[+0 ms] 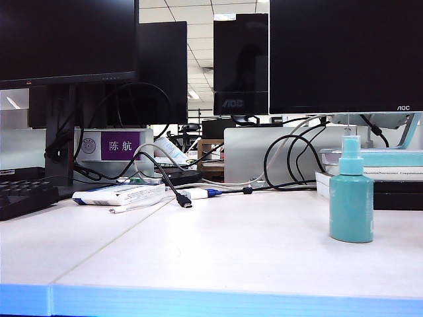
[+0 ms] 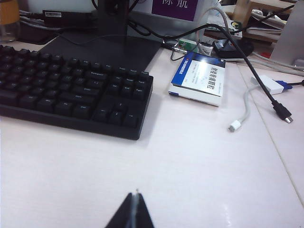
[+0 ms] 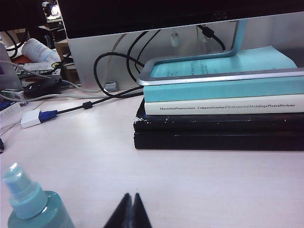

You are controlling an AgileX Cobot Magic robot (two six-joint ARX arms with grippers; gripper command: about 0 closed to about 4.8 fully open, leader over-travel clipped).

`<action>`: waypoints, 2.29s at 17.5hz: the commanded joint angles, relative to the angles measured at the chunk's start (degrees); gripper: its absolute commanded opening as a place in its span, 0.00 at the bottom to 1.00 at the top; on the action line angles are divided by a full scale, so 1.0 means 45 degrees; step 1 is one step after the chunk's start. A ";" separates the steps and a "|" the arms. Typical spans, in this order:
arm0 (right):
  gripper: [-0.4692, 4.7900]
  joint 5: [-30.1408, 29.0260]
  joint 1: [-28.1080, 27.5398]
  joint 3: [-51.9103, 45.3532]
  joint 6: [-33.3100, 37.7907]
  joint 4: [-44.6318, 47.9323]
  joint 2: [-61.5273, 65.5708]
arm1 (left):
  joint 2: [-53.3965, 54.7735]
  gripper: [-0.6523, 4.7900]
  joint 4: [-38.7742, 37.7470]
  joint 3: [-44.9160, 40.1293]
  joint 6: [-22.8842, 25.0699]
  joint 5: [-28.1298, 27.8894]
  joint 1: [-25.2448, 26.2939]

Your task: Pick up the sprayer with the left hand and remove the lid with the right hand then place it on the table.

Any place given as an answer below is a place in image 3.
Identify brown cardboard box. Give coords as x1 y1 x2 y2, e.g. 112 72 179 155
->
55 39 80 84

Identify black looped cable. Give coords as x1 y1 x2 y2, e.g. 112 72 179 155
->
94 52 146 97
125 29 162 84

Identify right black AOC monitor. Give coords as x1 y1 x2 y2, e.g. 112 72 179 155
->
56 0 304 40

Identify black book with chipped corner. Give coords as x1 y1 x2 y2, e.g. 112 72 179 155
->
133 99 304 137

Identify teal book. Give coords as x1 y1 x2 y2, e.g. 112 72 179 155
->
143 46 304 103

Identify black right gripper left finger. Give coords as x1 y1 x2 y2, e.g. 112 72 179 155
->
103 192 133 228

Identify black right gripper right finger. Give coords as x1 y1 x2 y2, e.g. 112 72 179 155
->
133 193 152 228

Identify silver desk partition panel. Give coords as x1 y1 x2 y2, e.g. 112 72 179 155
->
67 21 238 93

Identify black cable with blue plug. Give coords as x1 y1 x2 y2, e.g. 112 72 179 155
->
39 85 144 124

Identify white lotion tube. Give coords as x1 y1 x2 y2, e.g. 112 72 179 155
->
21 38 61 64

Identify black power adapter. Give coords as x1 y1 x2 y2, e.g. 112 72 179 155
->
25 79 62 98

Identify small white carton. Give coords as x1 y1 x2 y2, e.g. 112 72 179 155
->
0 89 25 100

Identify white neuroscience book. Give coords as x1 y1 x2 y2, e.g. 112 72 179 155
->
144 94 304 116

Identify white video adapter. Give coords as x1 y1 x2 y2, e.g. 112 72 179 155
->
20 109 41 129

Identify silver monitor stand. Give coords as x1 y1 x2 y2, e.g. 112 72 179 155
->
137 20 304 86

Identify green white printed box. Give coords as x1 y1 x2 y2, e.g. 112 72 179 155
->
18 62 62 76

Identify black cable with thick ferrite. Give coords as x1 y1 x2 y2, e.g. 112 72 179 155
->
197 23 227 51

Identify teal spray bottle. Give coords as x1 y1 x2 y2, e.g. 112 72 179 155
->
5 171 76 228

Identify clear plastic sprayer lid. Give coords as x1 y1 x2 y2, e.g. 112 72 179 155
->
1 162 31 202

